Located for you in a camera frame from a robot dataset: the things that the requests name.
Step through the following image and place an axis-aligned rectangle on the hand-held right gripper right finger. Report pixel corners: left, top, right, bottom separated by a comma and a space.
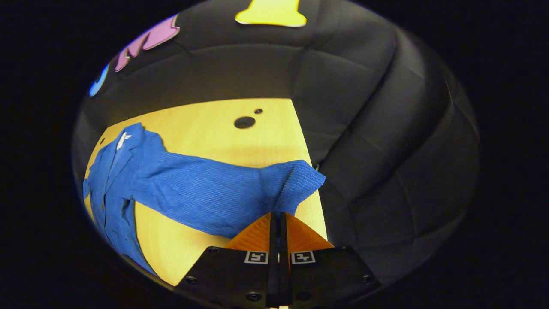
280, 212, 383, 309

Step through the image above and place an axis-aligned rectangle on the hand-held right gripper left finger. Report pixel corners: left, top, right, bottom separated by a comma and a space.
175, 212, 280, 309

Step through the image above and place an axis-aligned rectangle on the blue corduroy jacket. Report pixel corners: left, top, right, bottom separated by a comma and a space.
82, 122, 327, 276

